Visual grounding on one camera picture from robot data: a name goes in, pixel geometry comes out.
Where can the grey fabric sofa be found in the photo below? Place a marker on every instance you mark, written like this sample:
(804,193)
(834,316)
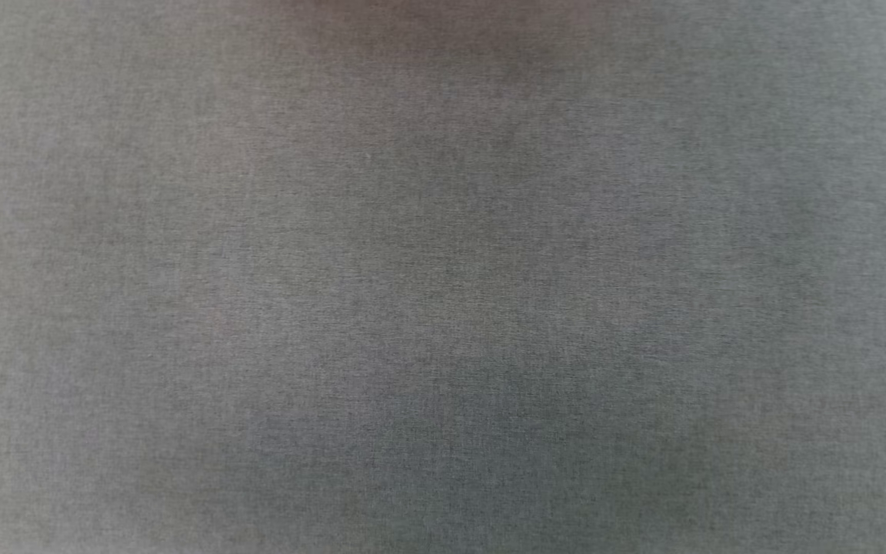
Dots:
(443,277)

